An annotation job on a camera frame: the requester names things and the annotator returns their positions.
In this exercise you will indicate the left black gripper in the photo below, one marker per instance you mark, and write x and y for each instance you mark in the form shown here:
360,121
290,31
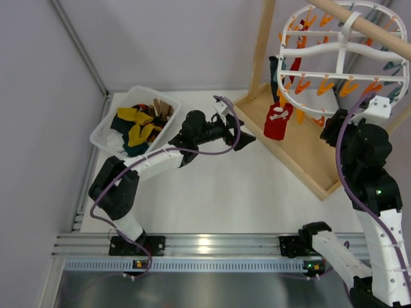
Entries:
230,131

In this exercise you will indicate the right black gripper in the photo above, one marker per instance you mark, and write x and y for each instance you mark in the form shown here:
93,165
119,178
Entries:
329,129

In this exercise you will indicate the mustard yellow sock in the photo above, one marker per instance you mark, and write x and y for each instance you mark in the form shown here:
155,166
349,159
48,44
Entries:
134,115
139,134

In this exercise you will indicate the navy patterned sock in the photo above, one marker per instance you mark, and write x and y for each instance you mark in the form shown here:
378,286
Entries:
120,125

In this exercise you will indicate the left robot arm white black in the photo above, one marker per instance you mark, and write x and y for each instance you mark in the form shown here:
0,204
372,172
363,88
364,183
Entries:
114,189

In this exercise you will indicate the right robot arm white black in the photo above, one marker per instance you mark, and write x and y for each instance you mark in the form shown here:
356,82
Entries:
361,152

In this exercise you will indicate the white round clip hanger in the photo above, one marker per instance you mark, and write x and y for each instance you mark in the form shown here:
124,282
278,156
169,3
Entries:
340,59

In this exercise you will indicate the red sock on right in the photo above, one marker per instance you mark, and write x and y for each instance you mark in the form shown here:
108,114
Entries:
276,121

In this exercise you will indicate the argyle brown orange sock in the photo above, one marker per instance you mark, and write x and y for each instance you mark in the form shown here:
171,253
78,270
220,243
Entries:
158,124

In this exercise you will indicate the red thin hanging sock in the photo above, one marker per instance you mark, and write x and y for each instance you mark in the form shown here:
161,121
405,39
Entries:
301,43

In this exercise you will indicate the tan brown striped sock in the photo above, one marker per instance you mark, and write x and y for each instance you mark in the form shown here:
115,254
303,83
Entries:
160,109

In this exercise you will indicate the dark navy hanging sock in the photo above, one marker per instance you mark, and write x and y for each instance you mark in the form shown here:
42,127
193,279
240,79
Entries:
273,76

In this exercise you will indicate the dark green sock in basket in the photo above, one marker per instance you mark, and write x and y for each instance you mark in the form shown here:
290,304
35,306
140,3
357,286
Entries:
136,150

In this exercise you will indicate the white plastic basket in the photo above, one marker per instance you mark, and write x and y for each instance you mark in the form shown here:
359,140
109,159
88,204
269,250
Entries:
140,98

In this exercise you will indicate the white sock in basket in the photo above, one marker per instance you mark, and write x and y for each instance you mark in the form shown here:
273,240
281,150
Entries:
115,143

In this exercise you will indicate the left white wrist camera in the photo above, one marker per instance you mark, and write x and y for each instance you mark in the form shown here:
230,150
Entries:
222,105

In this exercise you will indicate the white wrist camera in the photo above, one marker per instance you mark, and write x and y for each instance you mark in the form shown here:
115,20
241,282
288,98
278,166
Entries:
376,106
222,105

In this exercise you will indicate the wooden rack frame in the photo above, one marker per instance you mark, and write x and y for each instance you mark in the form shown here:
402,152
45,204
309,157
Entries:
301,151

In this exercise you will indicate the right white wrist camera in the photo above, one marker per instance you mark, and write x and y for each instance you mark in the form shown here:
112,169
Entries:
376,106

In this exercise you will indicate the aluminium rail base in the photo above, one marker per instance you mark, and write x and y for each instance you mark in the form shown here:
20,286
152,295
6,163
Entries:
204,253

